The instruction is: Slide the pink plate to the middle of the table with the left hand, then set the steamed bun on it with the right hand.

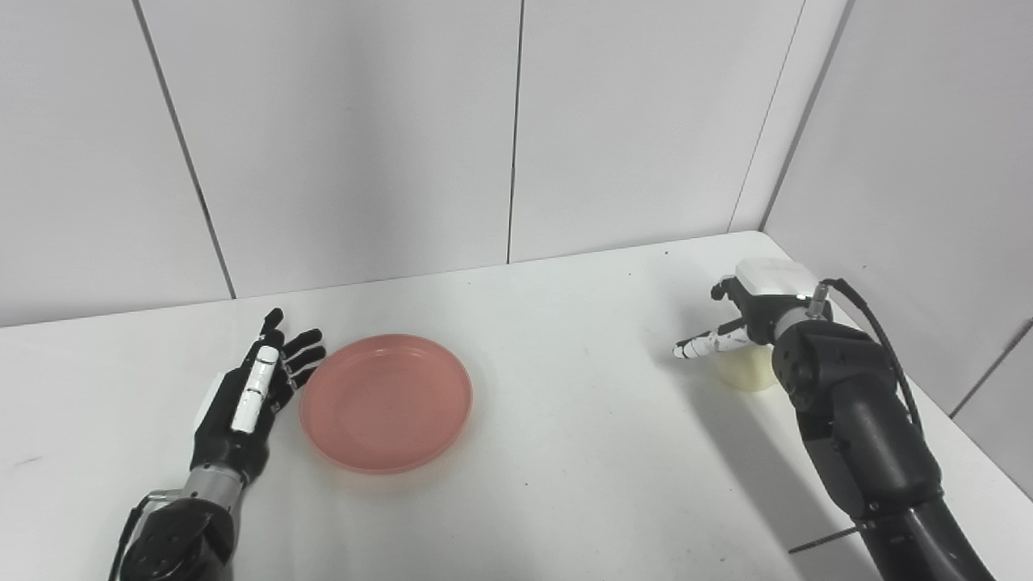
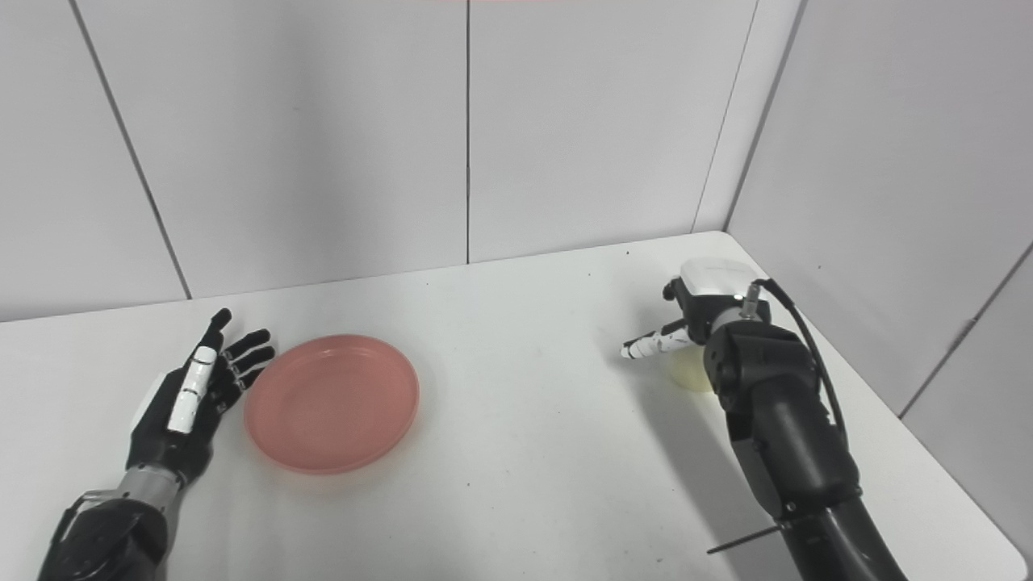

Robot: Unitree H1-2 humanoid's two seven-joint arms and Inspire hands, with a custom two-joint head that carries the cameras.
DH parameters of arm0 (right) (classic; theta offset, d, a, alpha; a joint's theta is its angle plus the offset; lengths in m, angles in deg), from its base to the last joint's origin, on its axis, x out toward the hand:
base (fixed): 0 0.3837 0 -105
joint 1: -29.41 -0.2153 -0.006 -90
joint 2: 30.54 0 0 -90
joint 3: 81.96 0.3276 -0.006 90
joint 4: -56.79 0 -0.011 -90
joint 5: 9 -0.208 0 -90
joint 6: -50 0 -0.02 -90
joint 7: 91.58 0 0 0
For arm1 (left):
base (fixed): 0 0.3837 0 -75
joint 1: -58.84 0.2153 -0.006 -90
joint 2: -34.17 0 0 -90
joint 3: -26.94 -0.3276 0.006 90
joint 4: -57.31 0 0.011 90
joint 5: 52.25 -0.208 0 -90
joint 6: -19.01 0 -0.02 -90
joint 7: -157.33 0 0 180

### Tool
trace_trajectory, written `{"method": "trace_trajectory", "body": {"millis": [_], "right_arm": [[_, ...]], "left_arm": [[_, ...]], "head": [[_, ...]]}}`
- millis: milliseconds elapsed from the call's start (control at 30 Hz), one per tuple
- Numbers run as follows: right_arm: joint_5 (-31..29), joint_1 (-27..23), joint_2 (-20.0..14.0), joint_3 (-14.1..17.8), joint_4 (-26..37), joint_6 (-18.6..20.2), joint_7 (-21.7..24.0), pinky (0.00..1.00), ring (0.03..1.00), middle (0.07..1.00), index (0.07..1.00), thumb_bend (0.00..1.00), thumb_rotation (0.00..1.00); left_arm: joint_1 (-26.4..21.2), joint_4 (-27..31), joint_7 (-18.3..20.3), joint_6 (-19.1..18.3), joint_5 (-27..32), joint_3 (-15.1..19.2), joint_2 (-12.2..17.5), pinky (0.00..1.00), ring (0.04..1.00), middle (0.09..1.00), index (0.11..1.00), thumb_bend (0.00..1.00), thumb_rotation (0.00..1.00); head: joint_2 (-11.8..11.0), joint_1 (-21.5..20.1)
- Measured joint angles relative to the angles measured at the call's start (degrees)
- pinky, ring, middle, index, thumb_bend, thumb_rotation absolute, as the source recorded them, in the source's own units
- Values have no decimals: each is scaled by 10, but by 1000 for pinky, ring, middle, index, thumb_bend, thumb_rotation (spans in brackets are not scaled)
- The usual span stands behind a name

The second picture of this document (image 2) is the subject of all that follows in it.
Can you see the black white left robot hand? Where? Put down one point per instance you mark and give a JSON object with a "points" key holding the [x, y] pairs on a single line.
{"points": [[190, 399]]}

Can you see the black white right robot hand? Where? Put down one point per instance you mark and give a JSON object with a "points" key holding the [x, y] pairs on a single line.
{"points": [[718, 282]]}

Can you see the cream steamed bun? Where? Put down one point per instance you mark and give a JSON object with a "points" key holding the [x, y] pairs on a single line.
{"points": [[690, 373]]}

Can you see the pink round plate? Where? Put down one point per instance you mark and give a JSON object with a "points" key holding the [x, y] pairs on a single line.
{"points": [[331, 403]]}

